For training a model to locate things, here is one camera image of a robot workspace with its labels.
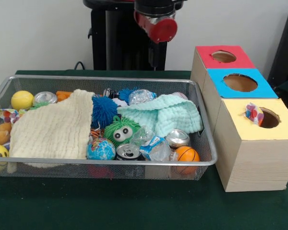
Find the silver can with closed top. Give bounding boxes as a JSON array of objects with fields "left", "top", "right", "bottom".
[{"left": 165, "top": 129, "right": 191, "bottom": 149}]

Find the plain yellow ball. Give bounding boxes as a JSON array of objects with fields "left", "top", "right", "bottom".
[{"left": 11, "top": 90, "right": 35, "bottom": 111}]

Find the colourful polka dot cloth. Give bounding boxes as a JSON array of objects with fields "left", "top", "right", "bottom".
[{"left": 245, "top": 103, "right": 264, "bottom": 126}]

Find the clear mesh bin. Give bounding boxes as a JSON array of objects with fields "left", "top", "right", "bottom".
[{"left": 0, "top": 74, "right": 219, "bottom": 182}]

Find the silver can with open top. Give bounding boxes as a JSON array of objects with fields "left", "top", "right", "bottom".
[{"left": 116, "top": 143, "right": 142, "bottom": 161}]

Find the small orange basketball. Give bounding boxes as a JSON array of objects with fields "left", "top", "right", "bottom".
[{"left": 175, "top": 146, "right": 201, "bottom": 163}]

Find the wooden box with three holes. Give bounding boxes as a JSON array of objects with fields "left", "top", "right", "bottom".
[{"left": 190, "top": 46, "right": 288, "bottom": 193}]

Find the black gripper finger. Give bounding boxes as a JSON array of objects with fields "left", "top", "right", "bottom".
[{"left": 149, "top": 42, "right": 159, "bottom": 70}]

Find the cream yellow cloth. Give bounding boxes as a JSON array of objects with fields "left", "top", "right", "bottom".
[{"left": 7, "top": 90, "right": 95, "bottom": 168}]

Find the mint green cloth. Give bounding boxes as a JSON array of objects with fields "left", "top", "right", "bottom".
[{"left": 116, "top": 94, "right": 204, "bottom": 138}]

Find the globe print ball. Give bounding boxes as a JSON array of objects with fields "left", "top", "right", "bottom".
[{"left": 86, "top": 138, "right": 116, "bottom": 161}]

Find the green fuzzy toy with eyes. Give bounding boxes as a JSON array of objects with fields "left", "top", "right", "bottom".
[{"left": 104, "top": 115, "right": 141, "bottom": 147}]

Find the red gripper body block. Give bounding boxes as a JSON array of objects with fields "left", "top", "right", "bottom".
[{"left": 134, "top": 12, "right": 178, "bottom": 44}]

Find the blue spiky ball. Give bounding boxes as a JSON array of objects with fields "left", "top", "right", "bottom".
[{"left": 91, "top": 94, "right": 119, "bottom": 128}]

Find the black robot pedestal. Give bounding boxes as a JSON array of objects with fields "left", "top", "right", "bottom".
[{"left": 83, "top": 0, "right": 184, "bottom": 71}]

